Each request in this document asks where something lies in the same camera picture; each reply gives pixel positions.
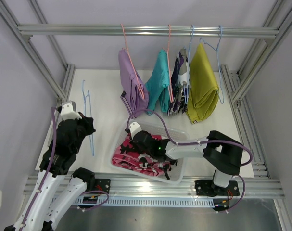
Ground aluminium hanging rail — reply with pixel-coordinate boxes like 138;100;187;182
17;24;279;39

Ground aluminium frame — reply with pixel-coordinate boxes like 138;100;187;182
0;0;292;231

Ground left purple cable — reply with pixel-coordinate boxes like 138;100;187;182
13;107;63;229

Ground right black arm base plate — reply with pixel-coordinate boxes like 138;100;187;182
195;180;240;197

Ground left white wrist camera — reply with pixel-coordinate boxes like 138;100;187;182
57;101;82;120

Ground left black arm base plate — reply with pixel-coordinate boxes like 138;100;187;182
94;179;111;193

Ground purple white patterned trousers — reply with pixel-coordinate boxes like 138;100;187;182
167;48;189;116

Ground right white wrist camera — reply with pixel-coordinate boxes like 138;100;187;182
125;122;142;139

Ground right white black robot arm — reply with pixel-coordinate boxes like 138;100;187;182
132;130;243;195

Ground teal trousers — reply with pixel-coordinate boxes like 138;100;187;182
145;50;170;113

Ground pink camouflage trousers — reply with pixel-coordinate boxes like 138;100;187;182
111;133;178;180

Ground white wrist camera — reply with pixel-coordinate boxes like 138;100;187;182
125;122;142;139
57;101;82;120

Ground pink wire hanger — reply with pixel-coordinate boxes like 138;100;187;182
166;24;173;103
120;24;145;100

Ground white slotted cable duct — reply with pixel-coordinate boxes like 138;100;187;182
71;196;215;208

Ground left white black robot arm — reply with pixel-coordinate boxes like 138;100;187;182
5;112;96;231

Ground olive yellow trousers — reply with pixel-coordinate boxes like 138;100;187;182
187;43;219;124

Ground lilac purple trousers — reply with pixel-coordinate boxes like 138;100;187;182
118;49;149;115

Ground white plastic basket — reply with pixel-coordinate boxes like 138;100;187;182
108;121;187;184

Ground light blue wire hanger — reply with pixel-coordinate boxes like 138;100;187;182
82;80;95;157

